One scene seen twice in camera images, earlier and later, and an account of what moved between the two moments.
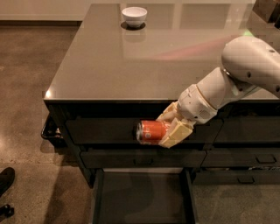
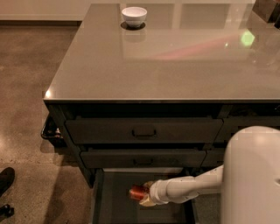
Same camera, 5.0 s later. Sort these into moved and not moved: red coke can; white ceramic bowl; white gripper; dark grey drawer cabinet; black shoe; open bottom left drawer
Moved: red coke can; white gripper
Not moved: white ceramic bowl; dark grey drawer cabinet; black shoe; open bottom left drawer
